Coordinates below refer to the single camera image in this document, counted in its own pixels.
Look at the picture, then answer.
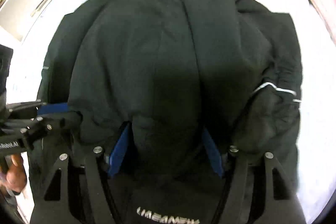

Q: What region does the black hooded jacket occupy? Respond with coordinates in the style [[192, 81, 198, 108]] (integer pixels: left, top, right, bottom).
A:
[[28, 0, 304, 224]]

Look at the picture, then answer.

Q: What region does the white bookshelf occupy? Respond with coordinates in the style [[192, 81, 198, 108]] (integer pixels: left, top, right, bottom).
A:
[[0, 0, 54, 43]]

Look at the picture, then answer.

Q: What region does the person's left hand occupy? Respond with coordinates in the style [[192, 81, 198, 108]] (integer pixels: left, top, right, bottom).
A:
[[0, 154, 28, 197]]

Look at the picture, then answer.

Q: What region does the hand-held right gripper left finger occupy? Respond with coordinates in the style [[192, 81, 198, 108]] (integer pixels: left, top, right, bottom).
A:
[[29, 122, 132, 224]]

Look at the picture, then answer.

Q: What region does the dark cloth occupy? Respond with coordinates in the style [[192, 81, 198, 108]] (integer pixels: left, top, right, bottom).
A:
[[0, 44, 14, 109]]

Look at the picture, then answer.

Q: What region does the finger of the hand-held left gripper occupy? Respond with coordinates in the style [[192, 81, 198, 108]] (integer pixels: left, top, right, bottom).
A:
[[5, 100, 71, 116], [20, 111, 82, 139]]

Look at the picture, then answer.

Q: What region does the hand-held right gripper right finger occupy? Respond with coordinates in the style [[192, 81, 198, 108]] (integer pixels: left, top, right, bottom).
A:
[[202, 127, 306, 224]]

